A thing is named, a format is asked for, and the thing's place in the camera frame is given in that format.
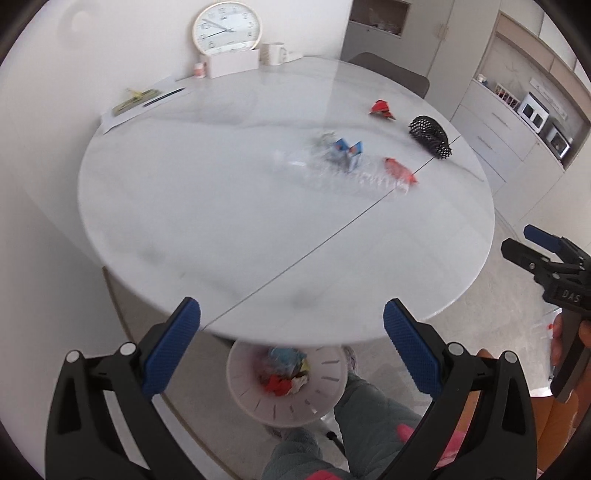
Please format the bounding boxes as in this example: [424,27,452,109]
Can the crushed clear plastic bottle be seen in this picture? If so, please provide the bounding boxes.
[272,148,407,199]

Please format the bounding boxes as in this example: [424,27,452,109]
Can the round red paper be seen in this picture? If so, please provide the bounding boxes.
[263,375,296,395]

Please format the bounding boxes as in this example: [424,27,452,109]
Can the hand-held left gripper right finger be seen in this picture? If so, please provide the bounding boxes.
[379,298,539,480]

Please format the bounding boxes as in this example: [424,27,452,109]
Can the white mug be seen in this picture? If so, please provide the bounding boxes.
[260,42,289,66]

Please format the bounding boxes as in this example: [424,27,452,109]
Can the kitchen unit with drawers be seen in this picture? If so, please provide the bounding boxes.
[450,9,591,195]

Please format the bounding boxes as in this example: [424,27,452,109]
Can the pointed red paper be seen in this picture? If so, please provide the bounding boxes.
[368,99,397,121]

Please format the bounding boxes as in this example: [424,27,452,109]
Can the round white wall clock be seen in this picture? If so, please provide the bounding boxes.
[191,1,262,52]

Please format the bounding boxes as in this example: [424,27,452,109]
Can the silver toaster oven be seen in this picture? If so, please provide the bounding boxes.
[540,121,573,160]

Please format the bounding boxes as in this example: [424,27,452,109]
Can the grey fuzzy slipper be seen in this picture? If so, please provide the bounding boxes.
[341,345,360,384]
[267,425,319,446]

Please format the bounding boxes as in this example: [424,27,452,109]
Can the tall cabinet with niche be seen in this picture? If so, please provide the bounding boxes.
[342,0,502,125]

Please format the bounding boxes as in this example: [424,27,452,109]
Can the white round waste bin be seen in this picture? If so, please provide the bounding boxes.
[226,344,348,428]

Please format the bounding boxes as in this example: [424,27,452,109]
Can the blue white carton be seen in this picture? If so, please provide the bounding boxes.
[323,137,365,172]

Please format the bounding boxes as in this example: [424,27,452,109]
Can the black pen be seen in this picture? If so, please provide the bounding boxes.
[142,88,186,108]

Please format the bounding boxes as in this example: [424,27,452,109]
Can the olive green stationery item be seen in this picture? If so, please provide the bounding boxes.
[113,88,161,114]

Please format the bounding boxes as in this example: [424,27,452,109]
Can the blue face mask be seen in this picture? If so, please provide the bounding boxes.
[268,347,308,374]

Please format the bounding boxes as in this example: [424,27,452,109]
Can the person's left leg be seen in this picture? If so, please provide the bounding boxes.
[261,436,352,480]

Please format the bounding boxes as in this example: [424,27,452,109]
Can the white wall power strip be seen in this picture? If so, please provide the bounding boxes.
[529,78,568,116]

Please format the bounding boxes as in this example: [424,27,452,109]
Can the white paper sheet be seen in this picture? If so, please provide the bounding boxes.
[100,75,195,134]

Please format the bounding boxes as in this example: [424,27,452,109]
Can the white dish rack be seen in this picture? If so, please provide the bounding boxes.
[489,82,520,108]

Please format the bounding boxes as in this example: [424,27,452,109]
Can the orange snack packet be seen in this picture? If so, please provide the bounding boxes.
[382,157,419,188]

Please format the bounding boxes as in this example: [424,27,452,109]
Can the grey chair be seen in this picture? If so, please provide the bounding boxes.
[347,52,430,99]

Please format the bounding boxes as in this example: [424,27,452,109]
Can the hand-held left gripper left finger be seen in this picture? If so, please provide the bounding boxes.
[45,296,204,480]

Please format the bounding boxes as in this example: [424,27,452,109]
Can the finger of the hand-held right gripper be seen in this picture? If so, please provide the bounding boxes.
[524,224,587,264]
[501,237,561,280]

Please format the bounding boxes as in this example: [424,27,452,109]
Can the white countertop oven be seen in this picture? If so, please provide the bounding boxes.
[517,92,550,129]

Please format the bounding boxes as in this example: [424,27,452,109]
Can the white card box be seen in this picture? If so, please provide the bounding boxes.
[205,48,260,79]

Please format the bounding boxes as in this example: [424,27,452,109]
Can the person's right hand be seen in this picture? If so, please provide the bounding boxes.
[549,315,591,367]

